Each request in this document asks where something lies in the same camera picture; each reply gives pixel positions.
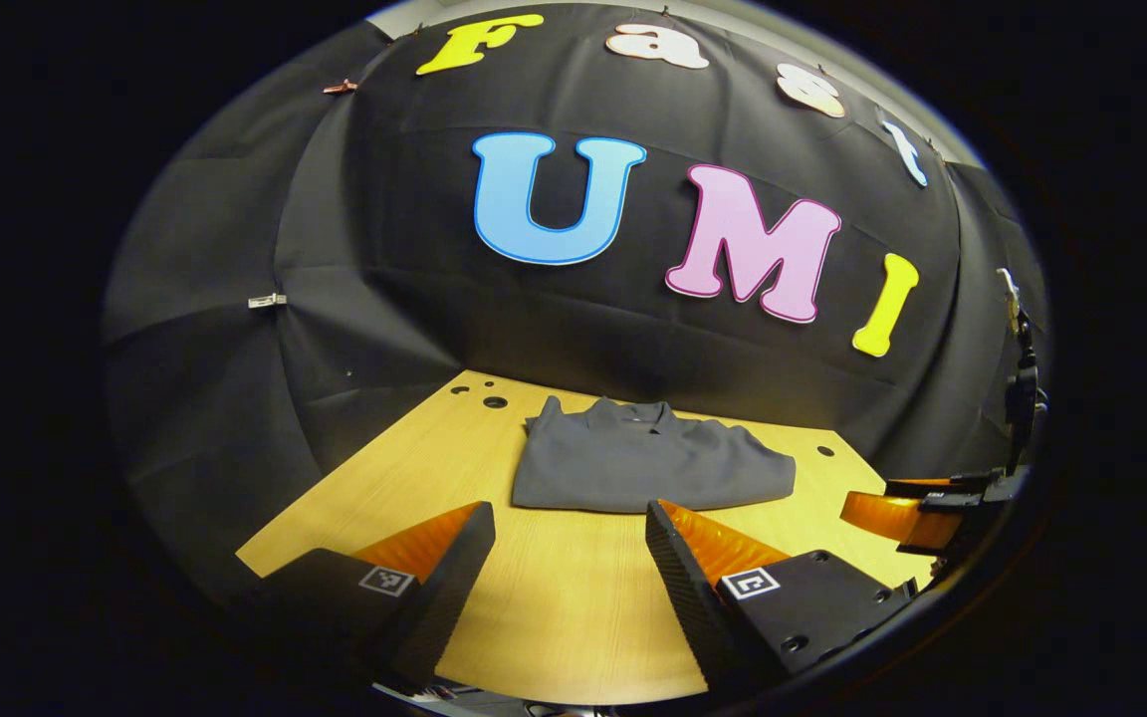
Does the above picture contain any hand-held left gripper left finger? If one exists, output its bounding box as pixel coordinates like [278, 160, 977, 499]
[235, 501, 497, 696]

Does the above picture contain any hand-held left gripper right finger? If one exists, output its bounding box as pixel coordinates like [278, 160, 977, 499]
[645, 499, 919, 700]

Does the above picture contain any grey collared shirt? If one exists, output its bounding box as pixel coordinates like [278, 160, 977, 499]
[511, 395, 798, 516]

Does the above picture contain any black backdrop cloth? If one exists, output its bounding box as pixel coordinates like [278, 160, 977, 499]
[101, 2, 1050, 598]

